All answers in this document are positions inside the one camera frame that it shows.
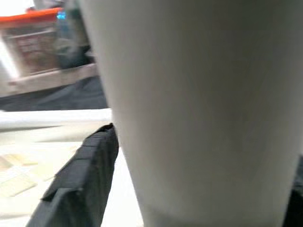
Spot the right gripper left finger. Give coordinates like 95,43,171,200
25,122,119,227

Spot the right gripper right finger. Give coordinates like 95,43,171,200
282,153,303,227

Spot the white plastic children table top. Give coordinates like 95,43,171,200
0,126,144,227

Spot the black tablecloth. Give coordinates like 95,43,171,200
0,77,110,112

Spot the storage box with orange lid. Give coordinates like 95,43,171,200
0,6,66,80

